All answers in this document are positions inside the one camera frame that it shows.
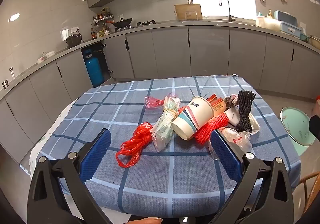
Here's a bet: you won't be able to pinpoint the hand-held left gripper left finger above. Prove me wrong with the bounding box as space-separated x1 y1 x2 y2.
27 128 112 224

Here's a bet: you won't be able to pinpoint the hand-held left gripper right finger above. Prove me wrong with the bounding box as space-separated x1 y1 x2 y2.
210 128 294 224

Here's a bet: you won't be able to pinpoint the clear plastic bag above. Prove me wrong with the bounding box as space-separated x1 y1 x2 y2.
209 128 253 161

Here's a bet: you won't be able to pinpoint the red foam fruit net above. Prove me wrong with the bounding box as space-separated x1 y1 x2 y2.
194 112 229 145

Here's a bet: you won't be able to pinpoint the white sponge block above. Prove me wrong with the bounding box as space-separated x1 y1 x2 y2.
225 109 240 129

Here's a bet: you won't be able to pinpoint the red plastic rope bundle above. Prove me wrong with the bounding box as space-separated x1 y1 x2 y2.
115 122 153 168

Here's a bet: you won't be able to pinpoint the black mesh bundle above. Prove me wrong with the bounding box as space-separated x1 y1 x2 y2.
234 90 256 132

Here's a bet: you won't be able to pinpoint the orange paper packet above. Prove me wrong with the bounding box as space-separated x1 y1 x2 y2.
206 94 227 114

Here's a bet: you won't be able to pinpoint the striped paper cup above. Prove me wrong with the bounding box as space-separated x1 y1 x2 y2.
171 96 215 140

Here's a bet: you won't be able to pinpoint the patterned cloth rag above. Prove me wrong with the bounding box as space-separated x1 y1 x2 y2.
223 94 240 110

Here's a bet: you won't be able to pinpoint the clear bag with paper bundle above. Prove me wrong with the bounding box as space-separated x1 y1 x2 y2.
150 97 181 152

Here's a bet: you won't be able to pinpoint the mint green enamel basin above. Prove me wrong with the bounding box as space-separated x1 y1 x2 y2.
279 107 317 157

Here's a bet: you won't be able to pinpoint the pink cellophane wrapper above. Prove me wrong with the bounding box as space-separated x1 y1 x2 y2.
144 92 177 110

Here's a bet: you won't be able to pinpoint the person's left hand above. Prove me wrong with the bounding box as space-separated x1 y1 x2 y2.
129 217 163 224

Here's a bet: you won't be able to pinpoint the blue plaid tablecloth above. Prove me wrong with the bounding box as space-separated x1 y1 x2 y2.
30 74 302 217

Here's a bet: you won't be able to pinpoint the blue gas cylinder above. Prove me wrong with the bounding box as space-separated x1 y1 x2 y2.
84 49 105 85

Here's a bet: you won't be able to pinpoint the wooden wicker chair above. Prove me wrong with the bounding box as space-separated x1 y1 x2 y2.
297 171 320 214

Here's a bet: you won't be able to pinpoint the grey kitchen base cabinets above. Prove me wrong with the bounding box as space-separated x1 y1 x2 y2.
0 20 320 162

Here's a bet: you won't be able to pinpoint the dark rice cooker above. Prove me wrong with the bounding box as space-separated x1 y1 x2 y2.
66 34 83 48

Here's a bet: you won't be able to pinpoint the black wok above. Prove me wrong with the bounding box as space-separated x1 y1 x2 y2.
106 18 133 30

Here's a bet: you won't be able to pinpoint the metal spice rack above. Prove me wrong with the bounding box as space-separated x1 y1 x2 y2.
92 8 113 28

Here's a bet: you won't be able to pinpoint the white plastic container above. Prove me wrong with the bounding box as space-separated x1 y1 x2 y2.
255 15 282 30

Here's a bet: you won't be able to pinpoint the gas stove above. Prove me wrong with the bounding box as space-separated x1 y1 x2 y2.
114 20 157 33

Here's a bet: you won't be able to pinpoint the blue dish rack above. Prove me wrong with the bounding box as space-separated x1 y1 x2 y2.
274 10 303 35

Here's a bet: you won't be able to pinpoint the metal gooseneck faucet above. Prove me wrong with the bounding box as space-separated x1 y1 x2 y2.
219 0 236 23

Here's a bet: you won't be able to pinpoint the wooden cutting board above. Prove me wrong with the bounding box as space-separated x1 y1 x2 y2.
174 4 203 21

